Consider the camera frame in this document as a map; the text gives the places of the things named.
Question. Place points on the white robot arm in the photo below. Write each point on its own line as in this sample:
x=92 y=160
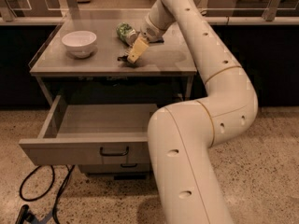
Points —
x=180 y=134

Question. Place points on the lower grey drawer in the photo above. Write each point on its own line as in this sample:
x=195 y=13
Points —
x=108 y=169

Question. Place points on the left background desk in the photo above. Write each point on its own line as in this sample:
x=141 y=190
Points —
x=35 y=8

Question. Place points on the green crushed soda can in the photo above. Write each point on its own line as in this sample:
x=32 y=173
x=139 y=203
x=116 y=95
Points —
x=126 y=33

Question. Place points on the black floor plug device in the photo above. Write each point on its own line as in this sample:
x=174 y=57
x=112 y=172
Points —
x=25 y=215

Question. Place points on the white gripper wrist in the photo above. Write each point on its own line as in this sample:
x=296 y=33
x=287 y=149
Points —
x=149 y=32

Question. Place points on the white ceramic bowl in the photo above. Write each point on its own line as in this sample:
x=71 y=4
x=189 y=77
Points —
x=80 y=44

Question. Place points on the background desk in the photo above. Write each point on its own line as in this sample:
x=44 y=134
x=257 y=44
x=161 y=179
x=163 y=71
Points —
x=249 y=8
x=35 y=8

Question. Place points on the black drawer handle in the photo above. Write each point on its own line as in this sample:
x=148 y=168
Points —
x=113 y=153
x=129 y=165

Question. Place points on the grey cabinet with counter top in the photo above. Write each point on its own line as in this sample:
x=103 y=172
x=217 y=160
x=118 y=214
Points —
x=101 y=79

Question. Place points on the blue snack bar wrapper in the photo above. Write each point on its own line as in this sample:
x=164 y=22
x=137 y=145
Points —
x=158 y=40

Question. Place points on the open grey top drawer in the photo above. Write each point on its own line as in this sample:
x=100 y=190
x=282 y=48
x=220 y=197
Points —
x=74 y=134

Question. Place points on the black top drawer handle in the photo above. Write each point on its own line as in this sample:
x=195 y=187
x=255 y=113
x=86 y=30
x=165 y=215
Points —
x=113 y=153

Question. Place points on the black lower drawer handle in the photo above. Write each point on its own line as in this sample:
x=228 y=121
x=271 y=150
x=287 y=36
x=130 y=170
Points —
x=129 y=165

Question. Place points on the right background desk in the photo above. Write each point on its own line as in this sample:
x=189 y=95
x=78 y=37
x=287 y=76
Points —
x=249 y=8

